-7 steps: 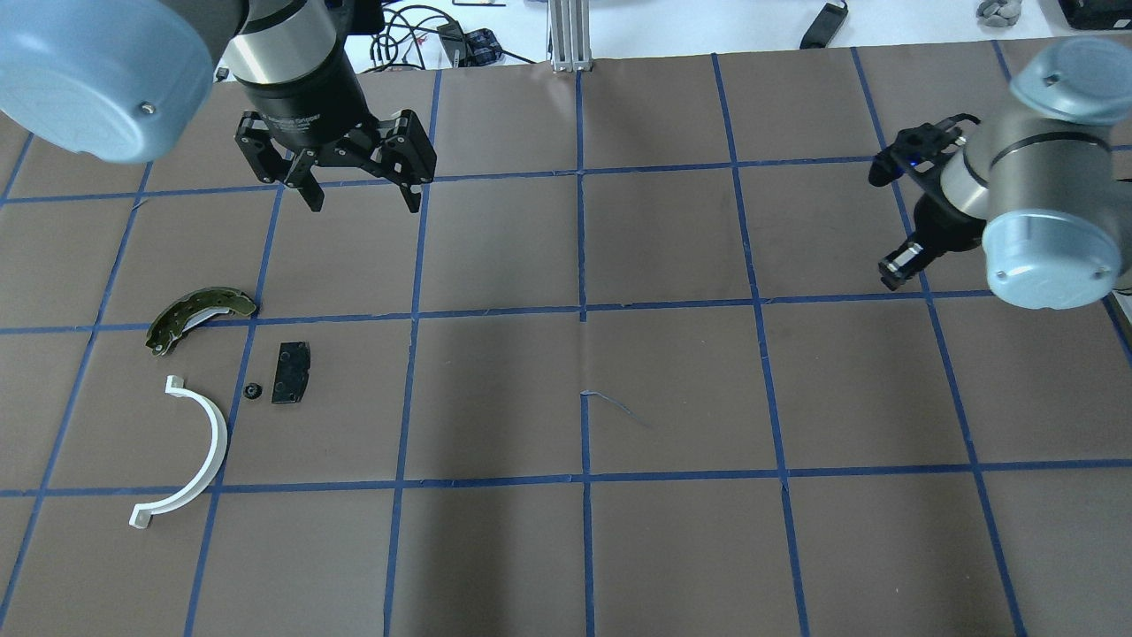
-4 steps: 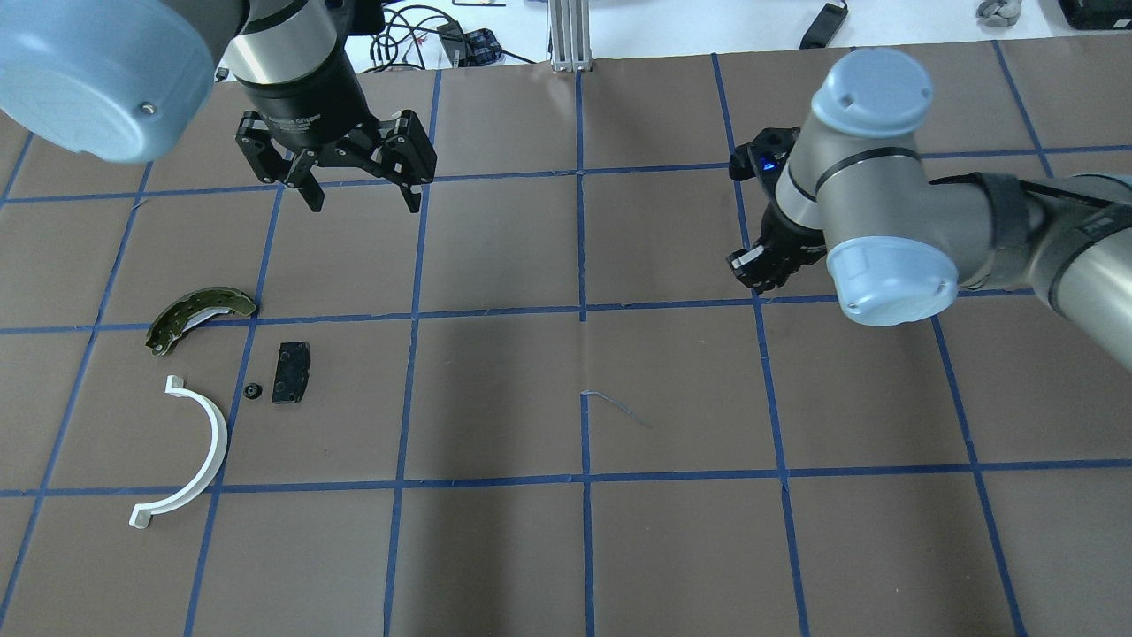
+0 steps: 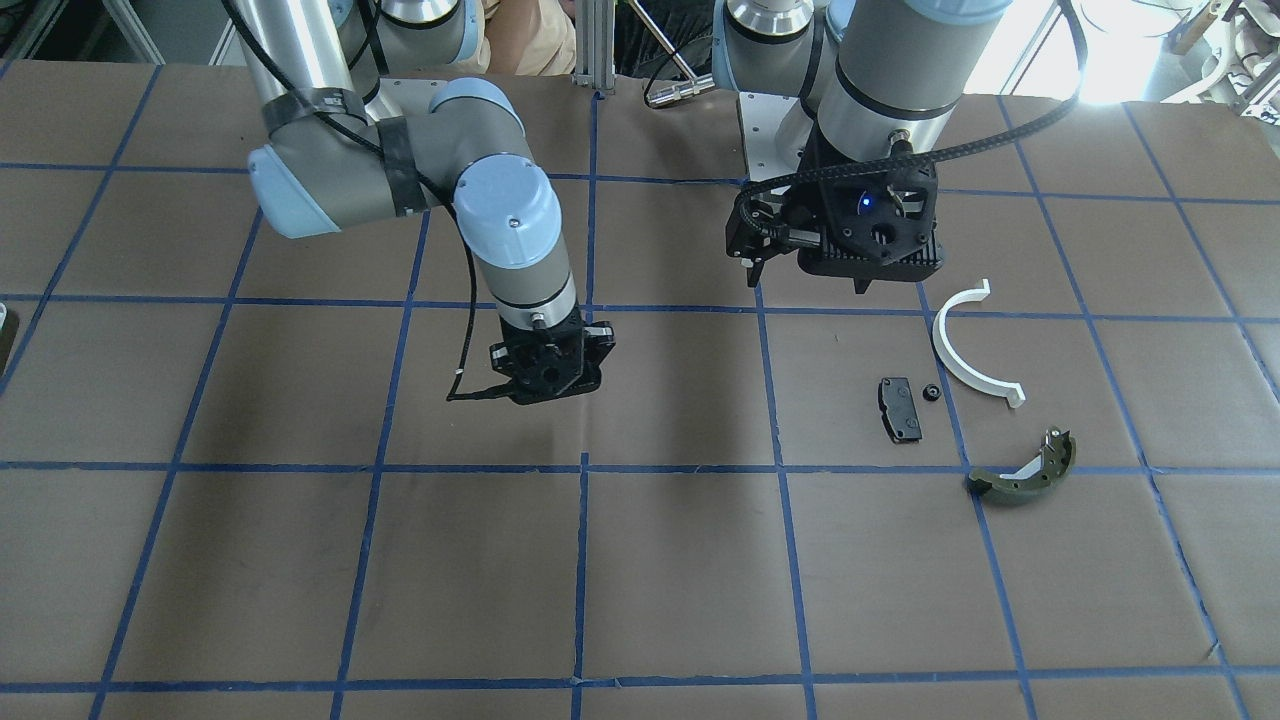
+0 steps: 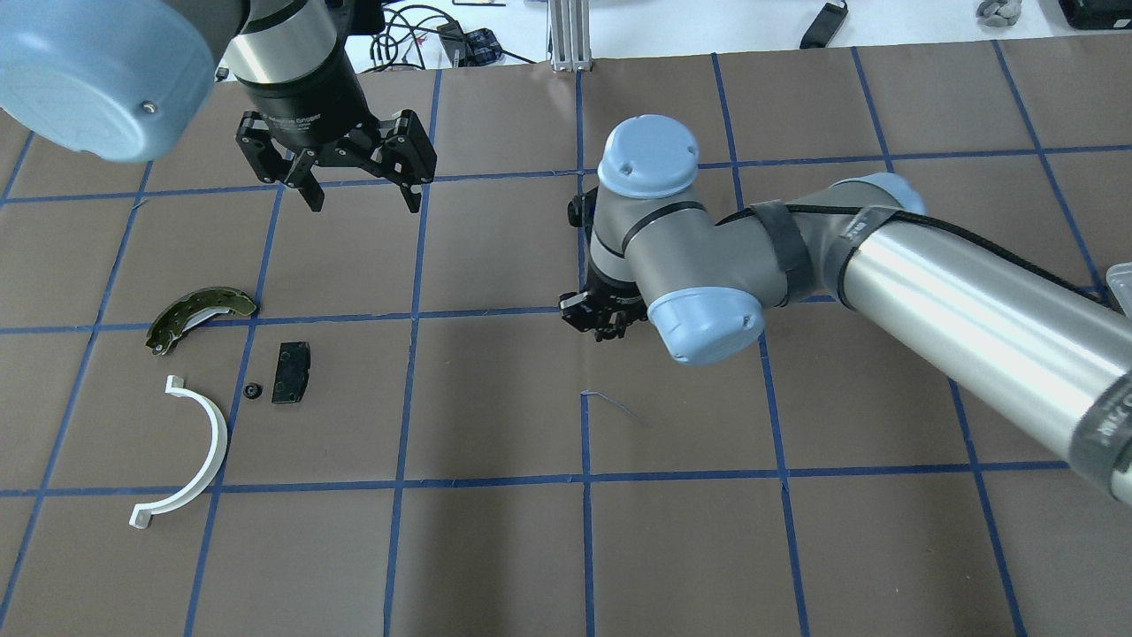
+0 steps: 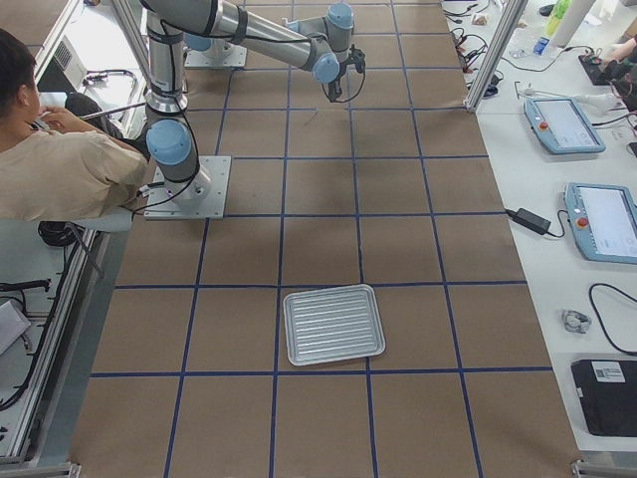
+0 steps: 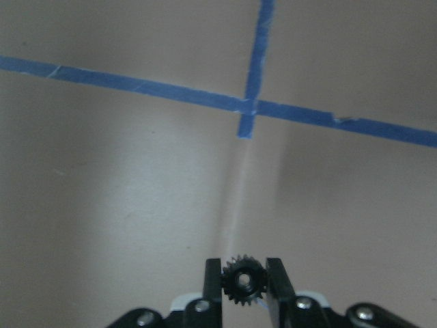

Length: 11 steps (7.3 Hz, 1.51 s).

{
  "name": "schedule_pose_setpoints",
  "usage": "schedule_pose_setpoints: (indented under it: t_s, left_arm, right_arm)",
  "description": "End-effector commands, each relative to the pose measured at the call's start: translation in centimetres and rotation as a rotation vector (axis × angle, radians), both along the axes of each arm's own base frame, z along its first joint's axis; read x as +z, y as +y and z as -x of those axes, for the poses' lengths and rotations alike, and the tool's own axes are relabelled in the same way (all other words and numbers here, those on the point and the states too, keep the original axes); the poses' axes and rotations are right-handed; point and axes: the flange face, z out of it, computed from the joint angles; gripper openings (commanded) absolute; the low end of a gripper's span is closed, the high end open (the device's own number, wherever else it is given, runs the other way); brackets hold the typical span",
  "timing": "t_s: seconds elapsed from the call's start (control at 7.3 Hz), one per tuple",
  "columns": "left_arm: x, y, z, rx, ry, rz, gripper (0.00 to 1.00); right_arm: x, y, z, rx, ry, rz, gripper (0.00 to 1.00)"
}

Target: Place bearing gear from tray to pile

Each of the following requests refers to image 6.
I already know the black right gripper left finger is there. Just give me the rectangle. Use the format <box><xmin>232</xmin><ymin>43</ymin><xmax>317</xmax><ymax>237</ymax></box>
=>
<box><xmin>184</xmin><ymin>258</ymin><xmax>223</xmax><ymax>328</ymax></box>

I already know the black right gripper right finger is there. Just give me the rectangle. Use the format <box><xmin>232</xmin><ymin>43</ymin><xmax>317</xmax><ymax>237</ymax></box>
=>
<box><xmin>266</xmin><ymin>258</ymin><xmax>328</xmax><ymax>327</ymax></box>

